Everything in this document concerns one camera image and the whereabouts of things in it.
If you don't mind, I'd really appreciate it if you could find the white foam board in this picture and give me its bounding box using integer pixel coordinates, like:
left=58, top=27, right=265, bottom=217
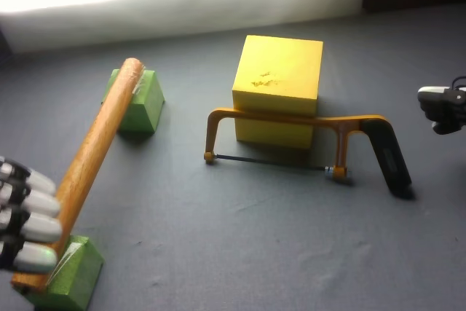
left=0, top=0, right=367, bottom=53

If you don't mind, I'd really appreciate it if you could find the orange frame hacksaw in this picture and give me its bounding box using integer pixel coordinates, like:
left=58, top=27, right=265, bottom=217
left=203, top=106, right=413, bottom=199

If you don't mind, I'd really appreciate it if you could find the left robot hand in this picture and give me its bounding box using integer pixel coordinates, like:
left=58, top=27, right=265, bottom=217
left=0, top=156, right=63, bottom=274

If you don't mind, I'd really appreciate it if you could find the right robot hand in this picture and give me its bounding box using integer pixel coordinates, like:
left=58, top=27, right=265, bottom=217
left=416, top=84, right=466, bottom=135

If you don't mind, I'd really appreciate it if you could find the green wooden block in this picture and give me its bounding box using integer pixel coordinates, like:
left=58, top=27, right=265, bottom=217
left=21, top=234, right=106, bottom=311
left=103, top=66, right=166, bottom=134

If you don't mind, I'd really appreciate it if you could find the grey table cloth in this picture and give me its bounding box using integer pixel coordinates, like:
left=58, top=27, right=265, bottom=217
left=0, top=1, right=466, bottom=311

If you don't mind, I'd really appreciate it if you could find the round wooden dowel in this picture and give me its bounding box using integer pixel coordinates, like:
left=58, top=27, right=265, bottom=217
left=10, top=57, right=146, bottom=292

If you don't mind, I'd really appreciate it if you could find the yellow wooden block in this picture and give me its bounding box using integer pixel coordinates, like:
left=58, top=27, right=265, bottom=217
left=232, top=35, right=324, bottom=150

